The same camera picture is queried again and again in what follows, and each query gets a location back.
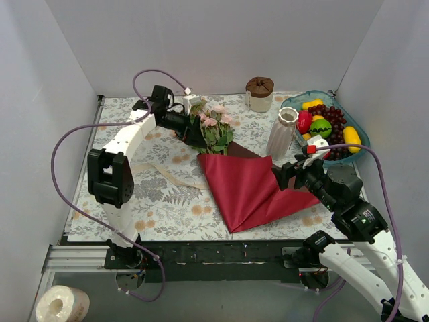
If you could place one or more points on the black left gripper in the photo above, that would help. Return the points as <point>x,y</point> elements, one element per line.
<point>189,129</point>

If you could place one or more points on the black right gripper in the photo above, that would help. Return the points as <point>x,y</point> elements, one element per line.
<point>290,174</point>

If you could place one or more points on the pink artificial flower bunch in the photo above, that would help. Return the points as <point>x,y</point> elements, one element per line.
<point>216,126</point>

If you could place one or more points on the red paper bouquet wrap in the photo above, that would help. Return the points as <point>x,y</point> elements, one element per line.
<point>245,189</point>

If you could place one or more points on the cream ribbon gold lettering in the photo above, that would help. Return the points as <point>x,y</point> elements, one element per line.
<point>167,174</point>

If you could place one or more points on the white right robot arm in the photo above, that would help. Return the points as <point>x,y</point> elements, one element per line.
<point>394,289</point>

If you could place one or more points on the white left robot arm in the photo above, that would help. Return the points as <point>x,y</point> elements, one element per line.
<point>110,179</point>

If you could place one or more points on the white ribbed ceramic vase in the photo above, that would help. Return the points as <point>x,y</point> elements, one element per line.
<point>282,133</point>

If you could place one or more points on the red dragon fruit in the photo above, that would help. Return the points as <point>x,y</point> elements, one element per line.
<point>304,121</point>

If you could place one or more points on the green toy watermelon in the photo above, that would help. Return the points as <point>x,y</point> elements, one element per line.
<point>320,127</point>

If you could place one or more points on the yellow fruit back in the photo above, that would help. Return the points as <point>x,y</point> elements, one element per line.
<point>313,103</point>

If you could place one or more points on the teal plastic fruit basket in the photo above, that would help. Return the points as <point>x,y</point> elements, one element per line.
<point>297,101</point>

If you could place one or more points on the dark purple grape bunch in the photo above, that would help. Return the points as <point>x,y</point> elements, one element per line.
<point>336,118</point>

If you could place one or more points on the floral patterned table mat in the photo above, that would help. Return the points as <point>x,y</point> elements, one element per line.
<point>165,212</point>

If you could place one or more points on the yellow mango right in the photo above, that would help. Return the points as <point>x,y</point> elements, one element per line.
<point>352,137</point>

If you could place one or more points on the brown and white jar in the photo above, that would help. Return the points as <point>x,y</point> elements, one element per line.
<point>259,94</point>

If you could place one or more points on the white toilet paper roll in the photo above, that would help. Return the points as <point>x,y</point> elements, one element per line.
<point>62,304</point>

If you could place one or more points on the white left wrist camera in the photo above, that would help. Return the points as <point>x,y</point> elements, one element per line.
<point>190,100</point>

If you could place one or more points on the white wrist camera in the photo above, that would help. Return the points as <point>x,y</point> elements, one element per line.
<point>315,149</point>
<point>190,100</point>

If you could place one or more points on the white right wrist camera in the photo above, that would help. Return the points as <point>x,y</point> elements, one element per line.
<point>315,149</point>

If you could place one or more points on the aluminium frame rail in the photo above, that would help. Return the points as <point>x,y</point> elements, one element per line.
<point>90,258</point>

